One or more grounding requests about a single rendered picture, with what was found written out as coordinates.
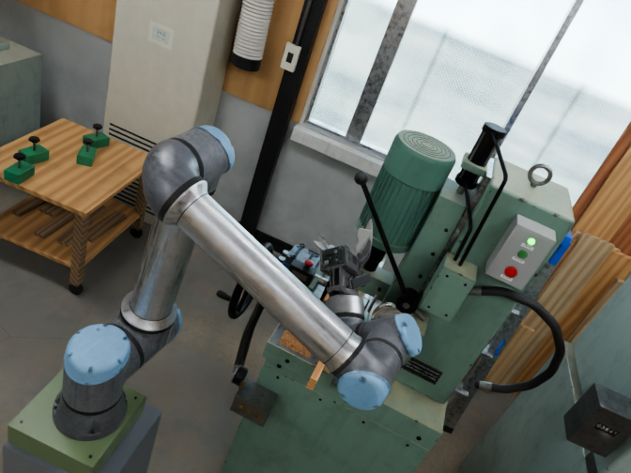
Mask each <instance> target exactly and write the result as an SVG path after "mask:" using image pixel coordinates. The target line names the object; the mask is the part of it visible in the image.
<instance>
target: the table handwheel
mask: <svg viewBox="0 0 631 473"><path fill-rule="evenodd" d="M262 246H264V247H265V248H266V249H267V250H268V251H269V252H270V253H271V254H273V246H272V245H271V244H270V243H268V242H267V243H264V244H262ZM243 289H244V288H243V287H242V286H241V285H240V284H239V283H238V282H237V284H236V287H235V289H234V291H233V294H232V297H231V299H230V302H229V306H228V316H229V317H230V318H231V319H237V318H239V317H240V316H241V315H242V314H243V313H244V312H245V310H246V309H247V308H248V306H249V305H250V303H251V302H252V300H253V297H252V296H251V295H250V294H249V293H248V292H247V291H246V290H244V292H243ZM242 292H243V294H242ZM241 294H242V297H241V298H240V296H241ZM239 299H240V300H239Z"/></svg>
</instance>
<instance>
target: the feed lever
mask: <svg viewBox="0 0 631 473"><path fill-rule="evenodd" d="M354 180H355V182H356V183H357V184H358V185H361V186H362V190H363V193H364V196H365V198H366V201H367V203H368V205H369V208H370V210H371V213H372V216H373V218H374V221H375V223H376V226H377V229H378V232H379V234H380V237H381V240H382V242H383V245H384V248H385V250H386V253H387V254H388V257H389V260H390V262H391V265H392V269H393V272H394V274H395V277H396V280H397V281H398V284H399V286H400V289H401V290H400V292H399V294H398V297H397V300H396V302H395V306H396V308H397V310H398V311H399V312H401V313H407V314H411V313H416V314H417V316H418V317H419V318H420V319H421V320H422V321H425V320H426V317H425V315H424V314H423V313H422V312H421V311H420V310H419V309H418V308H417V307H418V303H419V300H420V296H419V294H418V292H417V291H416V290H414V289H412V288H408V287H407V288H406V287H405V285H404V283H403V280H402V277H401V275H400V272H399V269H398V267H397V264H396V263H395V260H394V257H393V255H392V250H391V248H390V245H389V242H388V240H387V238H386V235H385V233H384V230H383V228H382V225H381V222H380V220H379V217H378V214H377V211H376V208H375V206H374V203H373V200H372V198H371V195H370V193H369V190H368V188H367V186H366V182H367V180H368V176H367V174H366V173H365V172H358V173H357V174H355V176H354Z"/></svg>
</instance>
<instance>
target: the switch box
mask: <svg viewBox="0 0 631 473"><path fill-rule="evenodd" d="M529 237H533V238H535V240H536V243H535V244H534V245H529V244H528V243H527V239H528V238H529ZM522 243H525V244H527V245H529V246H531V247H533V248H534V249H533V251H531V250H529V249H527V248H525V247H522V246H521V244H522ZM555 243H556V235H555V231H554V230H552V229H550V228H548V227H545V226H544V225H542V224H540V223H538V222H535V221H532V220H530V219H528V218H525V217H523V216H521V215H519V214H517V215H516V216H515V218H514V219H513V221H512V222H511V224H510V226H509V227H508V229H507V230H506V232H505V233H504V235H503V237H502V238H501V240H500V242H499V243H498V245H497V246H496V248H495V250H494V251H493V252H492V253H491V255H490V256H489V258H488V260H487V261H486V267H485V274H487V275H489V276H492V277H494V278H496V279H498V280H500V281H502V282H505V283H507V284H510V285H512V286H513V287H515V288H517V289H519V290H522V289H523V288H524V286H525V285H526V283H527V282H528V281H529V279H530V278H531V276H532V275H533V273H534V272H535V270H536V269H537V268H538V267H539V266H540V264H541V263H542V262H543V260H544V259H545V257H546V256H547V254H548V253H549V251H550V250H551V249H552V247H553V246H554V244H555ZM520 250H525V251H527V252H528V256H527V257H526V258H524V259H521V258H519V257H518V256H517V252H518V251H520ZM513 256H515V257H517V258H519V259H521V260H523V261H525V263H524V264H521V263H519V262H517V261H516V260H514V259H512V258H513ZM507 267H515V268H516V269H517V275H516V276H515V277H513V278H512V281H511V282H510V281H508V280H506V279H504V278H502V277H501V276H500V275H501V274H503V275H505V273H504V270H505V269H506V268H507ZM505 276H506V275H505Z"/></svg>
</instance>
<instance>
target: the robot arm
mask: <svg viewBox="0 0 631 473"><path fill-rule="evenodd" d="M234 161H235V152H234V148H233V146H231V143H230V140H229V139H228V137H227V136H226V135H225V134H224V133H223V132H222V131H221V130H219V129H217V128H215V127H212V126H208V125H205V126H201V127H194V128H192V129H190V130H188V131H185V132H183V133H181V134H179V135H177V136H174V137H172V138H169V139H166V140H163V141H161V142H159V143H157V144H156V145H154V146H153V147H152V148H151V149H150V151H149V152H148V153H147V155H146V158H145V161H144V164H143V169H142V185H143V192H144V195H145V198H146V201H147V203H148V205H149V207H150V208H151V210H152V212H153V213H154V214H155V216H154V220H153V222H152V226H151V229H150V233H149V236H148V240H147V243H146V248H145V252H144V255H143V259H142V262H141V266H140V268H139V272H138V275H137V279H136V282H135V285H134V288H133V291H131V292H129V293H128V294H127V295H126V296H125V297H124V298H123V300H122V303H121V306H120V310H119V314H118V316H117V317H116V318H115V319H113V320H112V321H110V322H109V323H108V324H106V325H103V324H95V325H90V326H87V327H85V328H82V329H80V330H79V331H78V332H77V333H76V334H74V335H73V336H72V337H71V339H70V340H69V343H68V345H67V349H66V352H65V355H64V371H63V385H62V389H61V390H60V392H59V393H58V394H57V396H56V398H55V400H54V405H53V421H54V425H55V427H56V428H57V430H58V431H59V432H60V433H61V434H63V435H65V436H66V437H68V438H71V439H74V440H78V441H94V440H99V439H102V438H104V437H106V436H108V435H110V434H112V433H113V432H114V431H116V430H117V429H118V428H119V427H120V425H121V424H122V422H123V421H124V419H125V418H126V414H127V409H128V400H127V396H126V393H125V392H124V390H123V387H124V383H125V382H126V380H127V379H128V378H130V377H131V376H132V375H133V374H134V373H135V372H137V371H138V370H139V369H140V368H141V367H142V366H143V365H144V364H146V363H147V362H148V361H149V360H150V359H151V358H152V357H154V356H155V355H156V354H157V353H158V352H159V351H160V350H161V349H163V348H164V347H165V346H166V345H167V344H168V343H170V342H171V341H173V340H174V338H175V337H176V336H177V334H178V333H179V331H180V329H181V326H182V316H181V312H180V310H179V309H177V305H176V303H175V299H176V296H177V292H178V289H179V287H180V284H181V282H182V279H183V276H184V273H185V270H186V268H187V265H188V263H189V260H190V257H191V255H192V250H193V247H194V245H195V243H196V244H197V245H198V246H199V247H200V248H201V249H203V250H204V251H205V252H206V253H207V254H208V255H209V256H210V257H211V258H212V259H213V260H214V261H215V262H216V263H217V264H218V265H219V266H221V267H222V268H223V269H224V270H225V271H226V272H227V273H228V274H229V275H230V276H231V277H232V278H233V279H234V280H235V281H236V282H238V283H239V284H240V285H241V286H242V287H243V288H244V289H245V290H246V291H247V292H248V293H249V294H250V295H251V296H252V297H253V298H254V299H256V300H257V301H258V302H259V303H260V304H261V305H262V306H263V307H264V308H265V309H266V310H267V311H268V312H269V313H270V314H271V315H272V316H273V317H275V318H276V319H277V320H278V321H279V322H280V323H281V324H282V325H283V326H284V327H285V328H286V329H287V330H288V331H289V332H290V333H291V334H293V335H294V336H295V337H296V338H297V339H298V340H299V341H300V342H301V343H302V344H303V345H304V346H305V347H306V348H307V349H308V350H309V351H311V352H312V353H313V354H314V355H315V356H316V357H317V358H318V359H319V360H320V361H321V362H322V363H323V364H324V365H325V366H326V367H327V368H328V369H329V371H330V372H331V373H332V374H333V375H334V376H335V377H336V378H337V379H338V391H339V393H340V395H341V397H342V398H343V400H344V401H345V402H347V403H348V404H350V405H351V406H353V407H356V408H358V409H362V410H372V409H375V408H378V407H379V406H381V405H382V404H383V402H384V401H385V399H386V397H387V396H388V395H389V394H390V392H391V387H392V384H393V382H394V380H395V378H396V377H397V375H398V373H399V371H400V369H401V368H402V366H403V364H404V362H405V360H406V358H407V357H415V356H416V355H418V354H420V352H421V350H422V337H421V332H420V330H419V327H418V326H417V323H416V321H415V320H414V318H413V317H412V316H411V315H409V314H407V313H400V314H397V313H396V314H395V315H391V316H387V317H383V318H378V319H375V320H371V321H366V322H365V321H364V303H363V299H362V298H361V297H360V295H359V292H358V291H356V290H355V289H357V288H359V287H364V286H365V285H366V284H368V283H369V282H371V281H372V279H371V275H370V273H365V274H363V273H360V272H361V271H362V269H363V266H364V265H365V264H366V262H367V261H368V259H369V257H370V253H371V249H372V238H373V222H372V220H371V219H369V221H368V223H367V224H366V228H365V229H363V228H360V229H359V230H358V231H357V234H356V237H357V243H356V246H355V248H354V252H357V253H358V254H357V256H355V255H354V254H353V253H352V252H351V251H350V248H349V247H348V246H347V245H346V244H345V247H344V246H343V245H341V246H338V247H334V248H330V246H329V245H328V244H327V243H326V239H325V238H324V237H323V236H322V235H320V234H319V233H318V234H317V241H315V240H314V243H315V245H316V246H317V247H318V248H319V251H320V271H321V272H323V273H325V274H326V275H328V276H329V277H330V287H327V293H328V294H329V298H328V299H327V300H326V305H325V304H324V303H323V302H322V301H321V300H320V299H319V298H318V297H317V296H316V295H315V294H313V293H312V292H311V291H310V290H309V289H308V288H307V287H306V286H305V285H304V284H303V283H302V282H301V281H300V280H299V279H298V278H296V277H295V276H294V275H293V274H292V273H291V272H290V271H289V270H288V269H287V268H286V267H285V266H284V265H283V264H282V263H281V262H279V261H278V260H277V259H276V258H275V257H274V256H273V255H272V254H271V253H270V252H269V251H268V250H267V249H266V248H265V247H264V246H262V245H261V244H260V243H259V242H258V241H257V240H256V239H255V238H254V237H253V236H252V235H251V234H250V233H249V232H248V231H247V230H245V229H244V228H243V227H242V226H241V225H240V224H239V223H238V222H237V221H236V220H235V219H234V218H233V217H232V216H231V215H230V214H228V213H227V212H226V211H225V210H224V209H223V208H222V207H221V206H220V205H219V204H218V203H217V202H216V201H215V200H214V199H213V198H211V197H212V195H213V194H214V193H215V191H216V188H217V186H218V183H219V180H220V178H221V176H222V175H223V174H226V173H227V172H228V171H229V170H230V169H231V168H232V166H233V164H234Z"/></svg>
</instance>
